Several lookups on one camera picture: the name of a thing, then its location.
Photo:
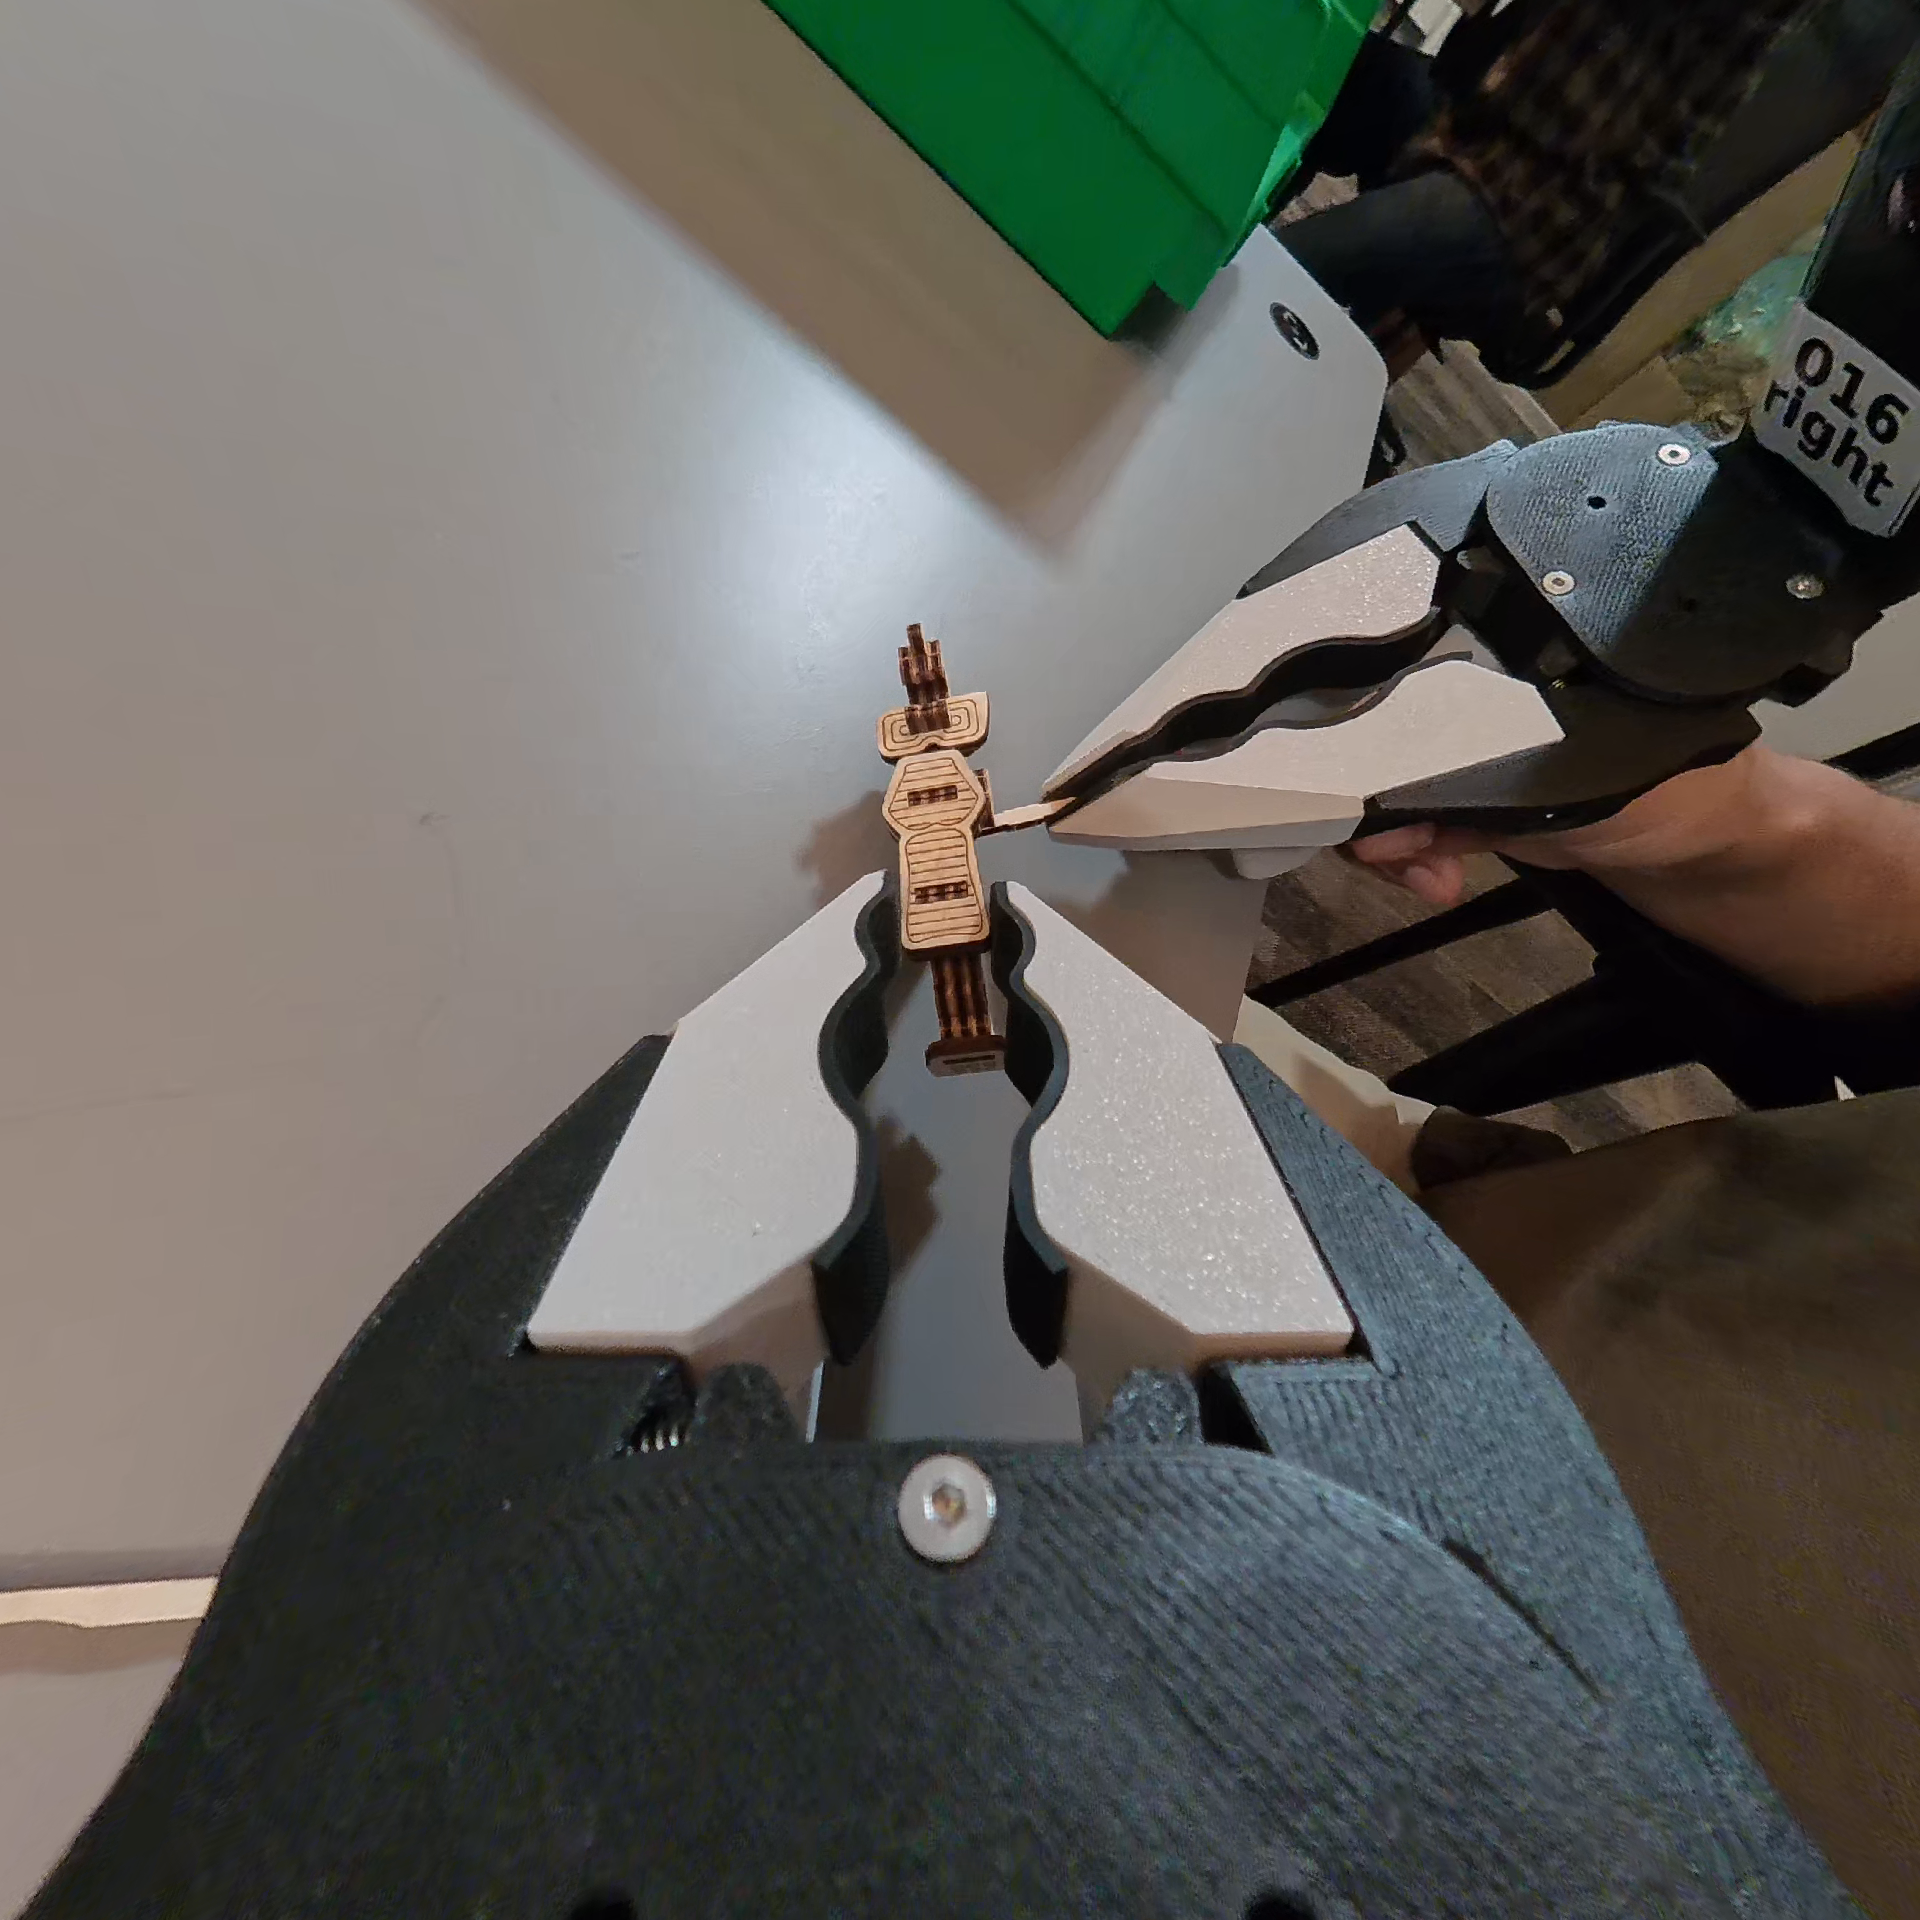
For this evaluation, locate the green plastic bin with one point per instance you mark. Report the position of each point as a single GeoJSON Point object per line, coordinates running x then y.
{"type": "Point", "coordinates": [1050, 135]}

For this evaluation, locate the grey desk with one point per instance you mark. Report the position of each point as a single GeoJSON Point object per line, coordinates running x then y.
{"type": "Point", "coordinates": [375, 599]}

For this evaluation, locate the person's right hand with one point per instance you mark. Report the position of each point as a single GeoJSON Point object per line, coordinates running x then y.
{"type": "Point", "coordinates": [1664, 848]}

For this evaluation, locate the person's right forearm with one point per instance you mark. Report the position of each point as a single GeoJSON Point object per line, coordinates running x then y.
{"type": "Point", "coordinates": [1844, 898]}

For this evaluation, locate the wooden model assembly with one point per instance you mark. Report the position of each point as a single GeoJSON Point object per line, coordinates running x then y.
{"type": "Point", "coordinates": [938, 887]}

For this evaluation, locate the person's tan pants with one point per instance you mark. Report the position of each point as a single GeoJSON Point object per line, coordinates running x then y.
{"type": "Point", "coordinates": [1725, 1501]}

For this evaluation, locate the small wooden peg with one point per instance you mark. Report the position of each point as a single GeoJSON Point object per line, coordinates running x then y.
{"type": "Point", "coordinates": [1034, 814]}

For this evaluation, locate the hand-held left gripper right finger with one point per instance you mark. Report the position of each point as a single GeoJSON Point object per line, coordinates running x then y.
{"type": "Point", "coordinates": [1186, 1186]}

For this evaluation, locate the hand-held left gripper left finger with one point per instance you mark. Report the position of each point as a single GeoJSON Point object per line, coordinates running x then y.
{"type": "Point", "coordinates": [705, 1186]}

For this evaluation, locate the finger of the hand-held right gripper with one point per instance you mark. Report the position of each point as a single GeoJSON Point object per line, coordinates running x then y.
{"type": "Point", "coordinates": [1276, 614]}
{"type": "Point", "coordinates": [1318, 756]}

